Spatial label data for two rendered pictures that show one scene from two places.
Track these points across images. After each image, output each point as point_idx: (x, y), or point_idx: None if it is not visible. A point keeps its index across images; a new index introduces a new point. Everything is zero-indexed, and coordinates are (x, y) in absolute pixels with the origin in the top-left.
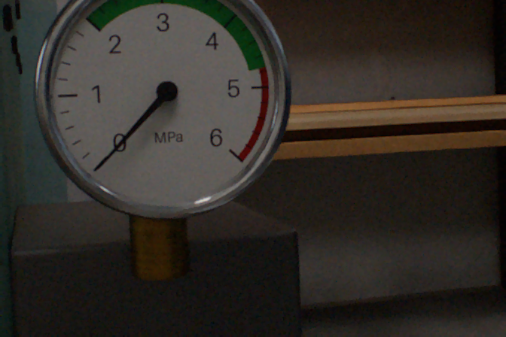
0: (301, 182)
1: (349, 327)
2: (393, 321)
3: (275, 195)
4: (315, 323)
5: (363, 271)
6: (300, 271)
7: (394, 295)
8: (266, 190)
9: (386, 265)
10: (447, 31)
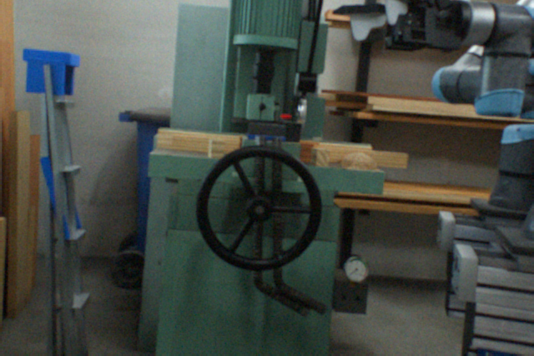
0: (395, 216)
1: (409, 291)
2: (431, 293)
3: (381, 220)
4: (393, 286)
5: (421, 265)
6: (389, 259)
7: (436, 279)
8: (377, 218)
9: (434, 263)
10: (483, 152)
